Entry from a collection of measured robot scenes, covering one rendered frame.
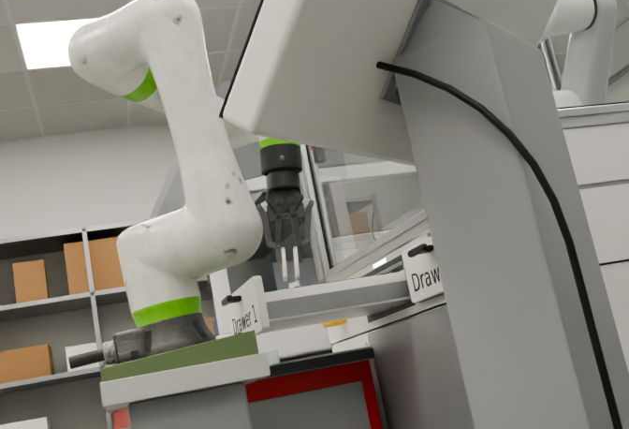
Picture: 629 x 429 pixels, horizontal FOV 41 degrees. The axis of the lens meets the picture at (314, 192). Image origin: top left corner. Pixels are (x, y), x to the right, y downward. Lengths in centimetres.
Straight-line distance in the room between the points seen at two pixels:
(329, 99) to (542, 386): 36
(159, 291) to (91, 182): 477
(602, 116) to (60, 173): 505
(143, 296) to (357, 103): 74
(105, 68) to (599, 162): 93
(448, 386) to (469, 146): 93
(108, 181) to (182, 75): 477
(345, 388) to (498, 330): 117
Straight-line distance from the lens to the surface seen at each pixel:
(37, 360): 569
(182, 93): 154
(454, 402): 175
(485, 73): 91
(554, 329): 86
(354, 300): 180
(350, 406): 203
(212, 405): 150
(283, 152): 188
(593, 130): 165
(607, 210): 161
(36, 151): 638
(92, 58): 166
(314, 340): 274
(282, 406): 199
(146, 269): 156
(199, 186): 149
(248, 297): 180
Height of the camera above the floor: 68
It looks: 13 degrees up
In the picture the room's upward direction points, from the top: 11 degrees counter-clockwise
